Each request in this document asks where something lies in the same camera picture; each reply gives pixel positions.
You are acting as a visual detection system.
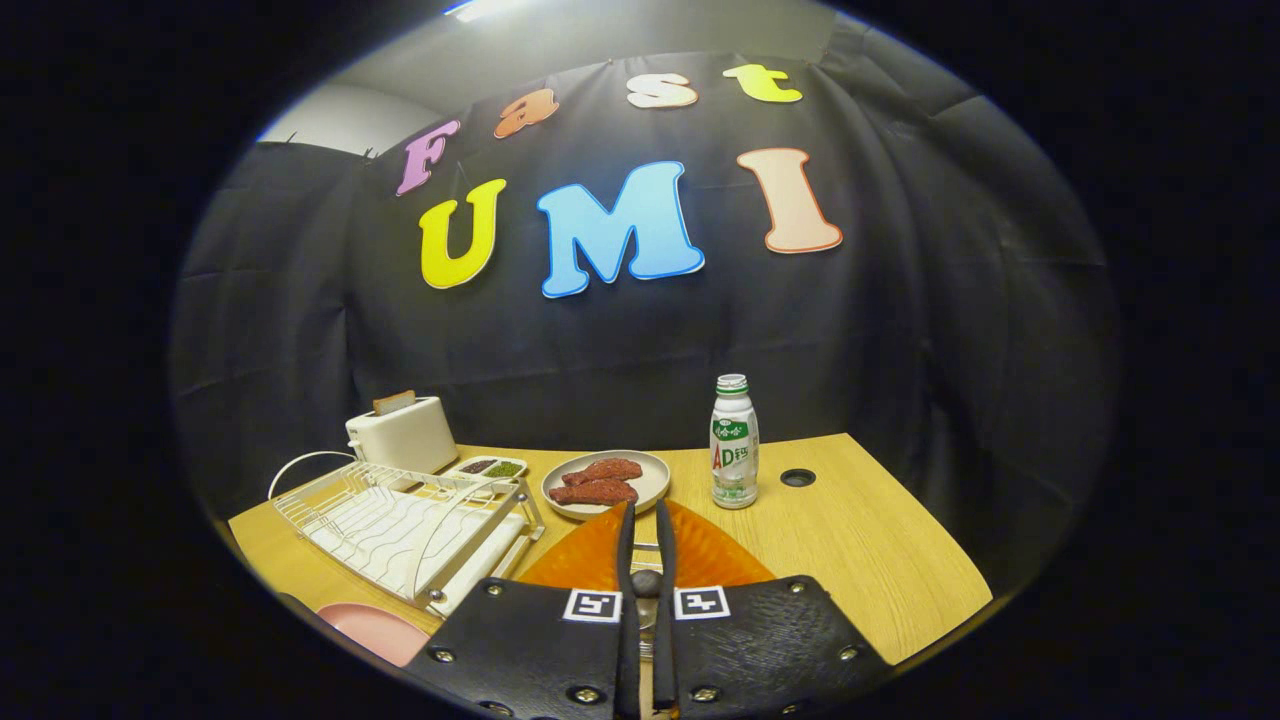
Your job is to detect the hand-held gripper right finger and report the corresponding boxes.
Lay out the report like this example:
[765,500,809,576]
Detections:
[653,498,896,720]

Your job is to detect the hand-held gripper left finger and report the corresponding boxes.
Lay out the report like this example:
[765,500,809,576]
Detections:
[403,500,642,720]

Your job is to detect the pink plate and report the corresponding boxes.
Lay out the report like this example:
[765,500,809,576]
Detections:
[316,602,443,669]

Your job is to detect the white wire dish rack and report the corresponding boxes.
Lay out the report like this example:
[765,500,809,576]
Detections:
[268,450,546,619]

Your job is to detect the white divided dish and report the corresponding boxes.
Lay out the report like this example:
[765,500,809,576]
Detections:
[440,455,529,483]

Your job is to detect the beige round plate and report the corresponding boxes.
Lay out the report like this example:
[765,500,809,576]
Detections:
[541,450,672,522]

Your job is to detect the red meat piece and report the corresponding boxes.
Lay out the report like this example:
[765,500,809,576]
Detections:
[548,479,639,506]
[561,458,644,486]

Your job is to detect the white green milk bottle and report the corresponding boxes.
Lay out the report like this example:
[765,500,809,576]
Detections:
[709,374,760,510]

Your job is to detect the white toaster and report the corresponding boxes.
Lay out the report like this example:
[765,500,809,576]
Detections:
[345,396,460,476]

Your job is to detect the black backdrop cloth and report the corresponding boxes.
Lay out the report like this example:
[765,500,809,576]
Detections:
[170,15,1126,601]

